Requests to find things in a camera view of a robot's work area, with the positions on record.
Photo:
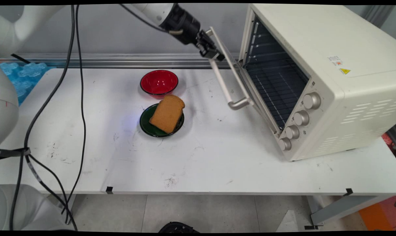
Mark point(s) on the grey table leg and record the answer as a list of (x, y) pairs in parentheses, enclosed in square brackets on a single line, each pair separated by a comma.
[(67, 203), (345, 208)]

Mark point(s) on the red bowl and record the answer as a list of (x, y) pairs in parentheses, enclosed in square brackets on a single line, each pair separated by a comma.
[(159, 82)]

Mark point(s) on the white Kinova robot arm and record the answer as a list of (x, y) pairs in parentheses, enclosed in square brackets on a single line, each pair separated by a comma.
[(11, 29)]

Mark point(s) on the white label sticker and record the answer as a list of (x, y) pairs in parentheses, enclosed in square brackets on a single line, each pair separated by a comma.
[(335, 60)]

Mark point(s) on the yellow warning sticker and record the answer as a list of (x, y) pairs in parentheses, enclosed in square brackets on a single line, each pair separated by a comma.
[(345, 71)]

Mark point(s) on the red patterned object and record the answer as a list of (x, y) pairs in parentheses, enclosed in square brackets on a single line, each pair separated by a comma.
[(389, 144)]

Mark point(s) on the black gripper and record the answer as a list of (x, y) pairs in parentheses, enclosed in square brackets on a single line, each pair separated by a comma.
[(183, 24)]

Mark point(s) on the black object on floor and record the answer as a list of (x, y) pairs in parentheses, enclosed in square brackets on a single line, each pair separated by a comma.
[(178, 227)]

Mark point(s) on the cream toaster oven body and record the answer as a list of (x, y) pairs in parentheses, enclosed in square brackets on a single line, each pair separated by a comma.
[(348, 98)]

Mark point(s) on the brown bread slice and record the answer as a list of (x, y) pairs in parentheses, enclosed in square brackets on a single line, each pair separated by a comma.
[(167, 113)]

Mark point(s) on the orange box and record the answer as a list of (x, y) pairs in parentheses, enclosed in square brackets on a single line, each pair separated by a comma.
[(380, 214)]

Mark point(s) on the blue bubble mat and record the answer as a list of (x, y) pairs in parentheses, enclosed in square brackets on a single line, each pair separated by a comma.
[(24, 78)]

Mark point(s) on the aluminium wall rail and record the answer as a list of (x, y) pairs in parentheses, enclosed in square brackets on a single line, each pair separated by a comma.
[(135, 60)]

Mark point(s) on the silver oven knob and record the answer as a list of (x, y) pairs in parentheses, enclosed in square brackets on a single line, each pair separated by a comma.
[(312, 100), (292, 131), (301, 118), (285, 144)]

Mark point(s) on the cream glass oven door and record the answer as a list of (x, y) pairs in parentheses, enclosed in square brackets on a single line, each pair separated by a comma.
[(239, 104)]

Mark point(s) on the dark green plate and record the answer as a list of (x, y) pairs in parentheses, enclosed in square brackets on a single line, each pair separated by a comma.
[(146, 119)]

